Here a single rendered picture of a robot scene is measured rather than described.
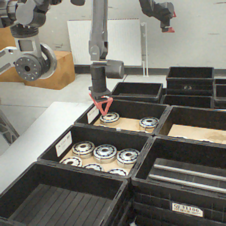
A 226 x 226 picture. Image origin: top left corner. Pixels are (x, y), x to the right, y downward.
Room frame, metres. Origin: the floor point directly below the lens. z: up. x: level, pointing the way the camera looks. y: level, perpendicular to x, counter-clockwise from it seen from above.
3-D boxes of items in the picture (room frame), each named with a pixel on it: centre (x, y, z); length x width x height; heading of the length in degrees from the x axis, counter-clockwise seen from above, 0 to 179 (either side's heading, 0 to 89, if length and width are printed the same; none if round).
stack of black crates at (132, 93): (2.43, -0.20, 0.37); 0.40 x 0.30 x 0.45; 72
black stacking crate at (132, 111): (1.38, -0.04, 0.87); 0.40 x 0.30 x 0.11; 65
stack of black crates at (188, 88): (2.69, -0.71, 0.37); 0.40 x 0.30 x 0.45; 72
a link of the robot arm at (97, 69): (1.17, 0.04, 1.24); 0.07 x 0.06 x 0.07; 72
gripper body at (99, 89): (1.18, 0.05, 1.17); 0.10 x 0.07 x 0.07; 20
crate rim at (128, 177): (1.11, 0.09, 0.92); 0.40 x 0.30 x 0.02; 65
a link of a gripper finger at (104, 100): (1.16, 0.04, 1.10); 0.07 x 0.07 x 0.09; 20
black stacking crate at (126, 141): (1.11, 0.09, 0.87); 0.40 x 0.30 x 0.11; 65
